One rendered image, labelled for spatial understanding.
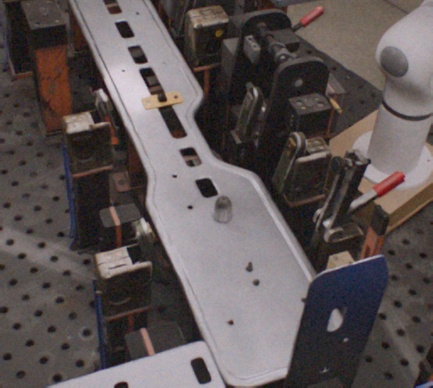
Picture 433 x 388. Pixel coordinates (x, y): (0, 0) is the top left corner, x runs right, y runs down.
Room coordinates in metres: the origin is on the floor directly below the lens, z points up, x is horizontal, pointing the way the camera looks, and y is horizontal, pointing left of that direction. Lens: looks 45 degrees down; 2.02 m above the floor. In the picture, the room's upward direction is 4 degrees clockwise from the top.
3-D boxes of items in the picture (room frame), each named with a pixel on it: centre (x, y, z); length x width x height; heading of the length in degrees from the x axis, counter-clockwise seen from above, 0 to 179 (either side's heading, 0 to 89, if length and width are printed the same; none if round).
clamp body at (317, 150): (1.05, -0.17, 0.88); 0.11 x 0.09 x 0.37; 114
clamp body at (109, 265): (0.78, 0.14, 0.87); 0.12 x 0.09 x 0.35; 114
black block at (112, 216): (0.92, 0.17, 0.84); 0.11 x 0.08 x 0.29; 114
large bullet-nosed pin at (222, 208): (0.93, -0.02, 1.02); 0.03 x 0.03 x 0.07
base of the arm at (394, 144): (1.33, -0.41, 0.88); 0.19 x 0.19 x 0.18
